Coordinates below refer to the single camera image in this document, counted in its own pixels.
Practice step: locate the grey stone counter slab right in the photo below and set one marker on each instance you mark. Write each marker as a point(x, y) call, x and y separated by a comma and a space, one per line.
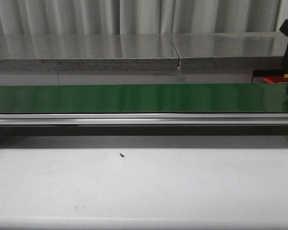
point(231, 51)

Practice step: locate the grey stone counter slab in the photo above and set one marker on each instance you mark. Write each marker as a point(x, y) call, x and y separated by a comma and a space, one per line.
point(231, 51)
point(62, 53)

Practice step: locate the red plastic tray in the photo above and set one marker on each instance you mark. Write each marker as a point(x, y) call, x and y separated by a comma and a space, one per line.
point(275, 79)

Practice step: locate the green conveyor belt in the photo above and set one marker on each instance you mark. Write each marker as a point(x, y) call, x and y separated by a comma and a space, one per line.
point(146, 98)

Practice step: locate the grey stone counter slab left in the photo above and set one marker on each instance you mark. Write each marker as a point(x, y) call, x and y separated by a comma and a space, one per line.
point(62, 53)

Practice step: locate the white pleated curtain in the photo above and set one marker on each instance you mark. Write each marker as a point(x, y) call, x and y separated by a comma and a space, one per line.
point(140, 16)

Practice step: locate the aluminium conveyor frame rail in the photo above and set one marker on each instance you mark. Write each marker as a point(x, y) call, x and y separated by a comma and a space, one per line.
point(145, 130)

